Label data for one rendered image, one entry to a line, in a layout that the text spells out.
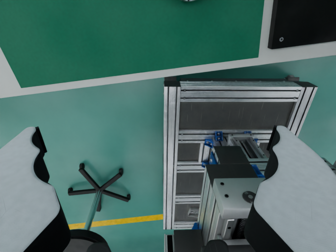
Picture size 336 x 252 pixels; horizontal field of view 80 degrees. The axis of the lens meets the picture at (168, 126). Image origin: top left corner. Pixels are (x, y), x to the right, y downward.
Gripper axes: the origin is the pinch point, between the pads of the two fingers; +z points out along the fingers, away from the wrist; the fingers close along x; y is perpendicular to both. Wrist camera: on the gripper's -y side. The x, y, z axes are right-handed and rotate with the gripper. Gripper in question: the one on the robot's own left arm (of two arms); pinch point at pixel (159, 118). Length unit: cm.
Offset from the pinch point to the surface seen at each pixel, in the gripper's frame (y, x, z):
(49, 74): 9.0, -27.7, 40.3
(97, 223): 179, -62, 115
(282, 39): -0.1, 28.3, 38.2
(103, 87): 39, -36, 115
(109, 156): 95, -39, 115
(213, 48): 2.4, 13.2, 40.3
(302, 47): 2, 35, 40
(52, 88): 13, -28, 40
